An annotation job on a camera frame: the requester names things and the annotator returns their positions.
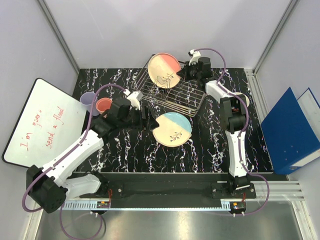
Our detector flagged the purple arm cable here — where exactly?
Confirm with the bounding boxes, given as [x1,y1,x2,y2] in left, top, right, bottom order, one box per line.
[199,47,270,216]
[22,84,128,240]

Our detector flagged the pink plastic cup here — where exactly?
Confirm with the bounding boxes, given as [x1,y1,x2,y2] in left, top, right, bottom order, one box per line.
[95,97,113,115]

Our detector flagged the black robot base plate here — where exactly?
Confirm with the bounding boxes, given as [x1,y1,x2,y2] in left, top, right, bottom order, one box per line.
[82,171,256,200]

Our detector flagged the blue ring binder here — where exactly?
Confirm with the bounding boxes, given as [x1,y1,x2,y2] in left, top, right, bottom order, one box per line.
[261,88,320,175]

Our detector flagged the pink and cream plate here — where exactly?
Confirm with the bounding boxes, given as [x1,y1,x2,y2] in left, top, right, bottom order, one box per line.
[147,53,182,89]

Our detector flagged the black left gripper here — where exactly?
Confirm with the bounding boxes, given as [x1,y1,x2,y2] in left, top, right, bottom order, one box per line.
[118,106,159,132]

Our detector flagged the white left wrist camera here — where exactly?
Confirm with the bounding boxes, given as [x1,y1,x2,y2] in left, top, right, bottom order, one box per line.
[123,89,143,110]

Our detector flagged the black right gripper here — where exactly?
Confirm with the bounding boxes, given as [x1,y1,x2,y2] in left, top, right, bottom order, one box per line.
[178,61,201,82]

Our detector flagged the blue and cream plate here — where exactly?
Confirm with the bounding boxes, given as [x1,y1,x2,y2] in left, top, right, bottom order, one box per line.
[152,112,192,148]

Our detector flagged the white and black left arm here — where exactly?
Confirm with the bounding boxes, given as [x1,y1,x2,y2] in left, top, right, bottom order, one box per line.
[22,98,159,214]

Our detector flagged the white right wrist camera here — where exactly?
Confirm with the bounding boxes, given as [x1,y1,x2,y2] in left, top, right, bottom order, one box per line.
[188,49,201,66]

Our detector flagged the aluminium frame rail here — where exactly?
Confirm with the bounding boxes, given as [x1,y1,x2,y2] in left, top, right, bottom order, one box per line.
[252,0,300,74]
[36,0,80,74]

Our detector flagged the red floral ceramic bowl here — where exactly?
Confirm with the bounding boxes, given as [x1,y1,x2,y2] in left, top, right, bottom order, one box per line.
[234,92,250,108]

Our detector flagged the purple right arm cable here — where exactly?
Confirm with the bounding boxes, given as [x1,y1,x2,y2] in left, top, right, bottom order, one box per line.
[199,47,270,216]

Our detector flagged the right aluminium frame rail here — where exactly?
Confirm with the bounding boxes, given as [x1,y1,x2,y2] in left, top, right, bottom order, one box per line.
[252,0,300,74]

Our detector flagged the lavender plastic cup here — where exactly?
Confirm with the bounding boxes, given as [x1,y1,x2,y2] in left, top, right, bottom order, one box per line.
[79,91,100,117]

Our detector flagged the chrome wire dish rack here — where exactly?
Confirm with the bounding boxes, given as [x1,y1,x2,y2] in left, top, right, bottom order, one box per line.
[131,65,206,117]

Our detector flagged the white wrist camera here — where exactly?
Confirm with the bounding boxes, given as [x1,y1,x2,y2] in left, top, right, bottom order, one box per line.
[188,49,201,66]
[123,89,143,110]

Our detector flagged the white whiteboard with red writing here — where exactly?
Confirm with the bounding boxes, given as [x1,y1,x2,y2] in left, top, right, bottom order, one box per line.
[2,78,87,168]

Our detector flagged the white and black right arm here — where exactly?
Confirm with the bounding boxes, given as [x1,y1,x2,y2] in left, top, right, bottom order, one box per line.
[177,56,250,199]

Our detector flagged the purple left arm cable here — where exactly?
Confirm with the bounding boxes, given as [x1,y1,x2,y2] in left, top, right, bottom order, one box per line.
[22,84,128,240]

